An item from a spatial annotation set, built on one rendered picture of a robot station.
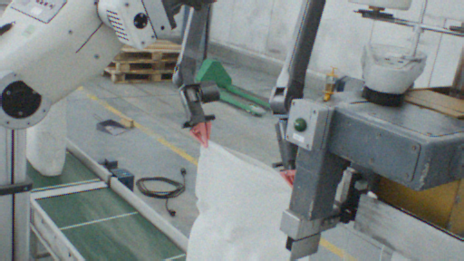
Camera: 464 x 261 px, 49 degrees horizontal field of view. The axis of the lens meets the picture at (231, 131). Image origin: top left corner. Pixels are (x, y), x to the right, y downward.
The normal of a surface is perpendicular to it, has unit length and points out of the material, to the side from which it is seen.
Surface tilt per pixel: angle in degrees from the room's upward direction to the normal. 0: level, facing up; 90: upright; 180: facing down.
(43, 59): 115
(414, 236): 90
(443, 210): 90
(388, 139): 90
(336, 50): 90
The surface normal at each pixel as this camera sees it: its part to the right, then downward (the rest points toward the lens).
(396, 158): -0.77, 0.09
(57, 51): 0.19, 0.69
